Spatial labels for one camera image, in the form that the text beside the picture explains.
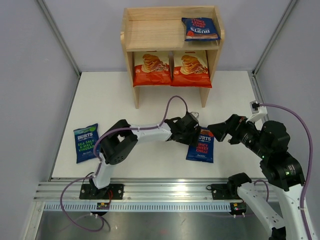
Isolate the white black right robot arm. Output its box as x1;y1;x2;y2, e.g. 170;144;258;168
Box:
207;114;318;240

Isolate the cassava chips bag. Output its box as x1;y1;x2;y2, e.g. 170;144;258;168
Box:
172;50;212;88
133;51;172;87

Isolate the wooden two-tier shelf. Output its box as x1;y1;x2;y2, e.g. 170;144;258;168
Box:
120;6;225;107

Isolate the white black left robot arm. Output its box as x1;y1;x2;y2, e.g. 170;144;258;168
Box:
79;112;201;200

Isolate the aluminium frame post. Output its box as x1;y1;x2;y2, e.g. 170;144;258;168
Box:
35;0;82;78
252;0;299;77

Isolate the blue spicy chilli bag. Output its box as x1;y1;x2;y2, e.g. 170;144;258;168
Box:
181;17;221;42
186;127;215;164

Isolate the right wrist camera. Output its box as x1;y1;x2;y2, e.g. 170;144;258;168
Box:
246;101;268;123

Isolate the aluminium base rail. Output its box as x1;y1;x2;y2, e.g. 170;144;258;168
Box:
33;181;241;213

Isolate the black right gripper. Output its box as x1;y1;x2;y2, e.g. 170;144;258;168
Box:
207;113;270;158

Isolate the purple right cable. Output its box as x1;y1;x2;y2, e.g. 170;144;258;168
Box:
207;102;315;240

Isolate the blue sea salt vinegar bag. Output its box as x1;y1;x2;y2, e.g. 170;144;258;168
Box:
73;123;99;164

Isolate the aluminium frame post left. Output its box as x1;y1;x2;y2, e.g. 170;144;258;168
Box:
35;0;82;78

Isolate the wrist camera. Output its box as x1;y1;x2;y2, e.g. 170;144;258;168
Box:
190;111;200;120
246;101;268;123

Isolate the aluminium frame post right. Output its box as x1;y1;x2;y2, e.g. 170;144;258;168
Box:
252;0;299;77

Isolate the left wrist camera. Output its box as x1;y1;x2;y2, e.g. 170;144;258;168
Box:
190;111;200;120

